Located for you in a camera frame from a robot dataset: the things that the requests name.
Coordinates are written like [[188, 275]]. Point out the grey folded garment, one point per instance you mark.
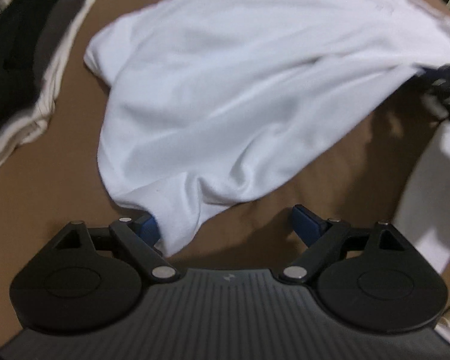
[[57, 23]]

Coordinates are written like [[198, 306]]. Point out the black folded garment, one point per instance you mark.
[[20, 26]]

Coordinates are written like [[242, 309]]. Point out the white t-shirt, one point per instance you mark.
[[219, 102]]

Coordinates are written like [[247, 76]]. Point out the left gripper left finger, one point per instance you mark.
[[136, 240]]

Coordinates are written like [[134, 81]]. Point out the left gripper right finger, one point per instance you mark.
[[323, 239]]

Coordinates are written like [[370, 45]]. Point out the cream folded garment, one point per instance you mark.
[[26, 126]]

